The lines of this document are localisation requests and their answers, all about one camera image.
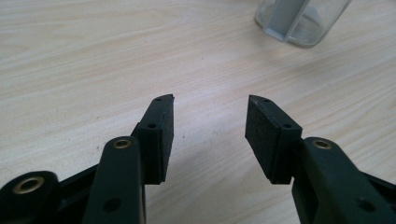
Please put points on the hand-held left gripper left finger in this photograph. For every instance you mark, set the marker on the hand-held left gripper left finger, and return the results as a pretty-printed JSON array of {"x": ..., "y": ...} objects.
[{"x": 155, "y": 140}]

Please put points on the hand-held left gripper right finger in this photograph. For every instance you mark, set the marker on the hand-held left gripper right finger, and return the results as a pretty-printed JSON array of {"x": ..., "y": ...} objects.
[{"x": 274, "y": 143}]

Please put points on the clear pitcher with grey lid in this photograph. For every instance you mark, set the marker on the clear pitcher with grey lid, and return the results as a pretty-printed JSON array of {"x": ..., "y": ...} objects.
[{"x": 289, "y": 15}]

